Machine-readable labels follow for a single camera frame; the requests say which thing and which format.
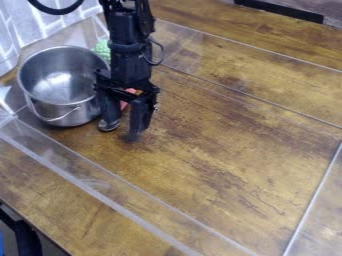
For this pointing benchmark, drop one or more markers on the red handled metal spoon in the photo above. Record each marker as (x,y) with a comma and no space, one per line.
(125,95)

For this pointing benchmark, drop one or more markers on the black bar at back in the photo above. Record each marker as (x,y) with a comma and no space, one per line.
(282,10)

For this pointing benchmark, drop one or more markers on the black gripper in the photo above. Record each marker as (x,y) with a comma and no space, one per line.
(130,72)

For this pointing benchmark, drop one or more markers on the silver metal pot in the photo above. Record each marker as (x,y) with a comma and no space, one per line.
(56,78)

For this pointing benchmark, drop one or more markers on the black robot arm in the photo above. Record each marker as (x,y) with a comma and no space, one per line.
(130,21)

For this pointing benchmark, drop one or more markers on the black table leg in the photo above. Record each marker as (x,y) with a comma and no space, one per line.
(27,238)

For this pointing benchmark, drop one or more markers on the clear acrylic tray wall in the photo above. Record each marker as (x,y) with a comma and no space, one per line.
(234,176)

